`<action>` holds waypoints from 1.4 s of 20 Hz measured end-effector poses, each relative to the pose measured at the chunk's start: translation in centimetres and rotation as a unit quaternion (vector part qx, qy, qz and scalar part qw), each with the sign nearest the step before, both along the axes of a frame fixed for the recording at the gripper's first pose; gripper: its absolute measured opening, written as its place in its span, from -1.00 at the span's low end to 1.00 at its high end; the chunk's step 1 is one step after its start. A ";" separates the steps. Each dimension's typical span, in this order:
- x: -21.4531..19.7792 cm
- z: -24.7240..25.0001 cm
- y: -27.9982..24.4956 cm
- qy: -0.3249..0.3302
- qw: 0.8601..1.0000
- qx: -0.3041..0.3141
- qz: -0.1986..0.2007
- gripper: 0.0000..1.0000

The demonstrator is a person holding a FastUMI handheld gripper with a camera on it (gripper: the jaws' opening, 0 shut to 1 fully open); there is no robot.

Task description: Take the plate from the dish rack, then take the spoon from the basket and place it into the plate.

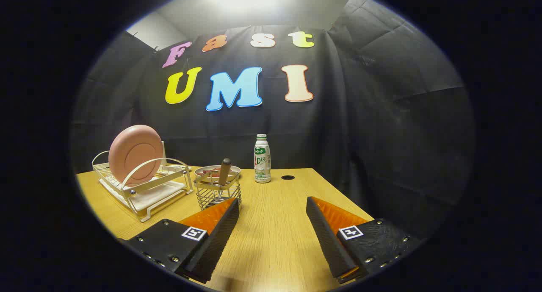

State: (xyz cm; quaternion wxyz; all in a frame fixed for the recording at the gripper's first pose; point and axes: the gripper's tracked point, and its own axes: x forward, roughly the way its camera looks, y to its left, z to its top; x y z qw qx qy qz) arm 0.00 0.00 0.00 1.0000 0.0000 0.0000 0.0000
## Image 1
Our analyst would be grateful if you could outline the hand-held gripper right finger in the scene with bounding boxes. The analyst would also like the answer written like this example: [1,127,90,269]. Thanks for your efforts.
[306,196,424,284]

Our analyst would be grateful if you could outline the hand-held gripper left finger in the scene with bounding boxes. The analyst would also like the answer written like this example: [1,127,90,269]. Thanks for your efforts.
[118,197,241,284]

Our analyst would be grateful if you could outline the metal wire basket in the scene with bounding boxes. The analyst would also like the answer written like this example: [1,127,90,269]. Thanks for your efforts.
[194,169,242,211]

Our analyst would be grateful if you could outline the wooden handled spoon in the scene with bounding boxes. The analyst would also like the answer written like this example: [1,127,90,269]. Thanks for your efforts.
[215,158,232,199]

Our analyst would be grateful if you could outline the white wire dish rack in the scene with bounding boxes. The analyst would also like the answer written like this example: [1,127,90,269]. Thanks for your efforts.
[91,150,194,223]

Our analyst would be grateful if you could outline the pink plate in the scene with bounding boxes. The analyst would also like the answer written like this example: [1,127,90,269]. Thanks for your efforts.
[108,125,164,186]

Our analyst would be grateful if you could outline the white oval food plate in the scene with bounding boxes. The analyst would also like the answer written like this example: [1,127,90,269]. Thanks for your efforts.
[195,165,241,183]

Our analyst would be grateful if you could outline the white green drink bottle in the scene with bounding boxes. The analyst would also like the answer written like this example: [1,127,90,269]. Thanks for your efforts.
[254,134,272,184]

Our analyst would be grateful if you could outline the black backdrop cloth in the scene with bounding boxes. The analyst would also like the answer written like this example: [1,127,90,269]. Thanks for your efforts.
[71,0,477,242]

